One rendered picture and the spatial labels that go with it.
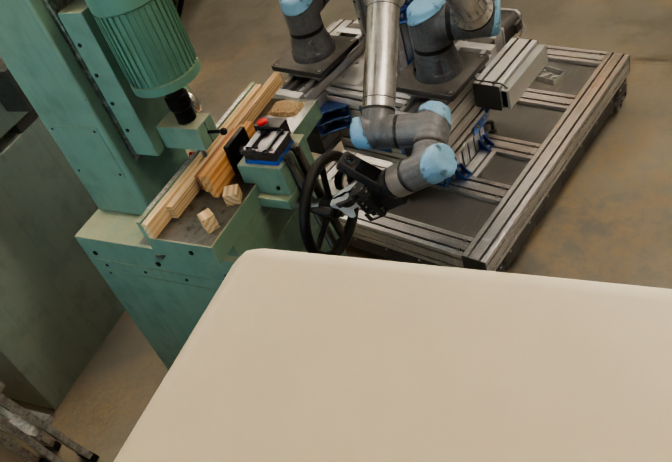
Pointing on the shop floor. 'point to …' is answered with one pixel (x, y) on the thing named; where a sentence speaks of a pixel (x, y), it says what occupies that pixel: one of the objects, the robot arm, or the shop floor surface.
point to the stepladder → (34, 433)
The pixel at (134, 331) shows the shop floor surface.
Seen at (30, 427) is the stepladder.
